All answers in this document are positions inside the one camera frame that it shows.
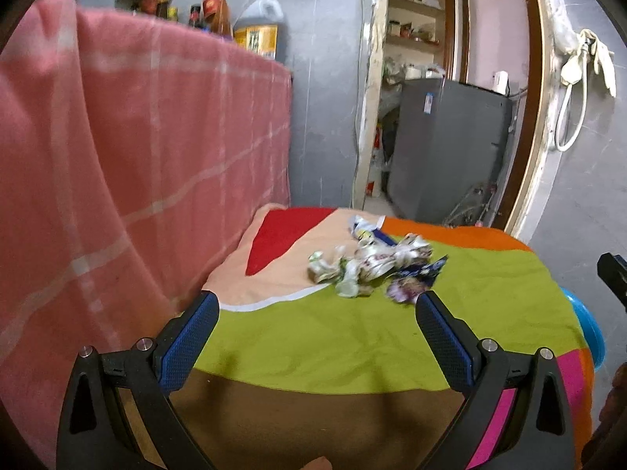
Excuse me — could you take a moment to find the multicolour patchwork blanket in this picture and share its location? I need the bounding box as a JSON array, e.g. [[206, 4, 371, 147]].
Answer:
[[169, 206, 596, 470]]

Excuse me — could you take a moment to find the white and red sack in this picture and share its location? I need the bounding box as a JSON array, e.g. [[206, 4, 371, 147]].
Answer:
[[366, 127, 386, 199]]

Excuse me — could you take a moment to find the grey refrigerator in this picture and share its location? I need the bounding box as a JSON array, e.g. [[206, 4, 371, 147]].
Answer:
[[387, 78, 514, 229]]

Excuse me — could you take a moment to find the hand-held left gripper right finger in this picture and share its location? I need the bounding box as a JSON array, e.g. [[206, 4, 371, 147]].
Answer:
[[415, 290, 575, 470]]

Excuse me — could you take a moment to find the white hanging cloth and cable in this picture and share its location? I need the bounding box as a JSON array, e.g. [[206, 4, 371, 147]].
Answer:
[[561, 29, 618, 99]]

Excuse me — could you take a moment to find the blue plastic bucket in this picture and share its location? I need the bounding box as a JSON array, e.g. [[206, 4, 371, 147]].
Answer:
[[561, 288, 606, 371]]

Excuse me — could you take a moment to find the door frame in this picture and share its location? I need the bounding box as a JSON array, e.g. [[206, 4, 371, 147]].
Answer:
[[352, 0, 565, 242]]

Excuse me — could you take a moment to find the pink checked cloth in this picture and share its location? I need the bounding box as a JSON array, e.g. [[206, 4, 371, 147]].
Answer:
[[0, 0, 294, 468]]

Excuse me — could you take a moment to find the pile of wrappers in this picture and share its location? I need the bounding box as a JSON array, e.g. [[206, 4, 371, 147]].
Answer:
[[308, 215, 449, 305]]

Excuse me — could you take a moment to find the wooden shelving unit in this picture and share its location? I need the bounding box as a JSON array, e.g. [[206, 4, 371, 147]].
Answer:
[[387, 0, 457, 60]]

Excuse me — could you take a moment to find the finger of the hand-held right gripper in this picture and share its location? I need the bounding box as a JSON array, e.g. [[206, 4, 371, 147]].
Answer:
[[596, 253, 627, 312]]

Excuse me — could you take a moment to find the large cooking oil jug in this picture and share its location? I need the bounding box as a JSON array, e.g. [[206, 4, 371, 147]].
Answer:
[[234, 0, 286, 62]]

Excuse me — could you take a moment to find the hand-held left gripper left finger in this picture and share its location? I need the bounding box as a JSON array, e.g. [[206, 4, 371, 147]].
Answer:
[[56, 290, 220, 470]]

